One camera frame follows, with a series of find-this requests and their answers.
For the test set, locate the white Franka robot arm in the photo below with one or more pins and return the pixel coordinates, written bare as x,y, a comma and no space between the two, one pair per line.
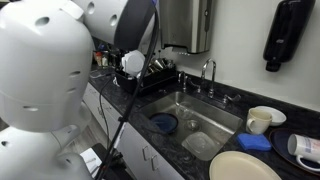
43,66

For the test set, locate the clear drinking glass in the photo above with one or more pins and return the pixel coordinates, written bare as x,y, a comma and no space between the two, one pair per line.
184,112

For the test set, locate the metal sink drain strainer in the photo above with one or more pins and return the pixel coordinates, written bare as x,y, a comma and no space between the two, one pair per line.
192,125

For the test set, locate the stainless steel sink basin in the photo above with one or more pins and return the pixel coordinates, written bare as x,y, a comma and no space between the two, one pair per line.
216,115

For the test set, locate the black dish rack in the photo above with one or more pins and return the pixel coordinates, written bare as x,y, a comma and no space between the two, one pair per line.
156,79

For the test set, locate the small chrome faucet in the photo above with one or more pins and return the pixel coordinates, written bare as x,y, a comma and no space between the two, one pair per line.
184,80

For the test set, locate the stainless steel cup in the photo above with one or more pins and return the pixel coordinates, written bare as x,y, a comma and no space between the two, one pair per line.
160,64

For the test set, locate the blue ceramic plate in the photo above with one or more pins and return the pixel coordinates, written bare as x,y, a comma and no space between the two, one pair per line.
165,122

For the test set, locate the tall chrome gooseneck faucet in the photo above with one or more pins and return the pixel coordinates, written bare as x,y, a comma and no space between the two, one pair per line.
213,76

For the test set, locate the small glass bottle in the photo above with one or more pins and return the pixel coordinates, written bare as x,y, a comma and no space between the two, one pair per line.
105,60

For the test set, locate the white base cabinets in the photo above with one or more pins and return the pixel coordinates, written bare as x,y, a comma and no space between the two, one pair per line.
140,150

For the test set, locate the clear plastic container lid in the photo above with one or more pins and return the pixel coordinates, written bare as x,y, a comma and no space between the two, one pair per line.
201,145

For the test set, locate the red capped spice bottle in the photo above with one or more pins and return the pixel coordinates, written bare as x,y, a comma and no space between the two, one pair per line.
98,59

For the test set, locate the chrome side sprayer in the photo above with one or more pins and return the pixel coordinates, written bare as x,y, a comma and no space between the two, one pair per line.
231,98

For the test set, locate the stainless paper towel dispenser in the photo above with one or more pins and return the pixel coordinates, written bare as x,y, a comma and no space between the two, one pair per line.
186,23

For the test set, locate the black equipment box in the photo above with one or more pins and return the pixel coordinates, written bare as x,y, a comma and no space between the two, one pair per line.
123,173

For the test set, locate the cream ceramic mug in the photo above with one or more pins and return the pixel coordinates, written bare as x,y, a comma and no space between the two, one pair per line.
258,121

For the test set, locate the blue sponge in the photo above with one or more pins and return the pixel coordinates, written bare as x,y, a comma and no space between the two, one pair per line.
253,141

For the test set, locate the cream dinner plate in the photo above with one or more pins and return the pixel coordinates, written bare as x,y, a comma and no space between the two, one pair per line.
240,166

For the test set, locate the white bowl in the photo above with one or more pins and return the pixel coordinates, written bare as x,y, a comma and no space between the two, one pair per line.
278,115

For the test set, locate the dark blue plate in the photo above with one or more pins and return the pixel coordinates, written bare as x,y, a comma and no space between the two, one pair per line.
279,143

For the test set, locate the black soap dispenser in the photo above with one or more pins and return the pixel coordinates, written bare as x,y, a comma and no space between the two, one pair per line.
286,30

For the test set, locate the white printed mug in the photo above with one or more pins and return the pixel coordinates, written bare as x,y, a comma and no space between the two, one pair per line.
305,146

